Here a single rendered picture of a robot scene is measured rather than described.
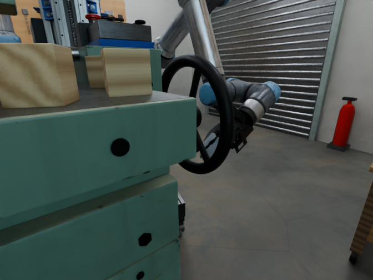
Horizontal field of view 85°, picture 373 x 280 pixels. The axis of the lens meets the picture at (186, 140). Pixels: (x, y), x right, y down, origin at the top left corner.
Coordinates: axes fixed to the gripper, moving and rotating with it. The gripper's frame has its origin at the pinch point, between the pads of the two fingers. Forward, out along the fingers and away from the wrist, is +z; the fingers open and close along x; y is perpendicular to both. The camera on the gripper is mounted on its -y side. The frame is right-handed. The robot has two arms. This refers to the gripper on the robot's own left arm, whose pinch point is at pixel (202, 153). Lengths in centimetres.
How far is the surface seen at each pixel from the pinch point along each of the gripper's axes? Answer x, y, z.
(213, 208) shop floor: 44, 84, -8
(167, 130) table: -26.7, -29.3, 14.5
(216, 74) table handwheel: -11.5, -22.4, -5.1
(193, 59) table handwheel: -5.4, -25.3, -5.9
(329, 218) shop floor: -9, 111, -54
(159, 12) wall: 329, -14, -212
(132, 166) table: -26.7, -29.0, 18.6
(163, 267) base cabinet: -23.3, -12.0, 23.9
